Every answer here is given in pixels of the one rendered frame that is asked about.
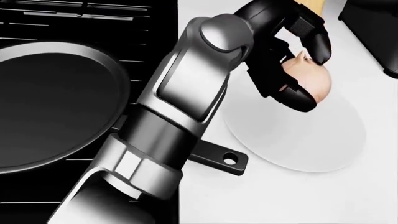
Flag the black three-finger robot hand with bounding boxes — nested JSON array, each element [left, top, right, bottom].
[[233, 0, 333, 113]]

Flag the white round plate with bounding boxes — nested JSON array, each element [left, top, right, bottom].
[[222, 94, 367, 174]]

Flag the black frying pan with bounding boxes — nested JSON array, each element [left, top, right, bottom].
[[0, 41, 249, 177]]

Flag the wooden cutting board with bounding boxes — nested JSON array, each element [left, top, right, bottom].
[[294, 0, 326, 17]]

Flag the black countertop appliance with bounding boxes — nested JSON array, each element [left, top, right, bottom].
[[338, 0, 398, 79]]

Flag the black stovetop with grates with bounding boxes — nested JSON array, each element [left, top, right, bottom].
[[0, 0, 181, 224]]

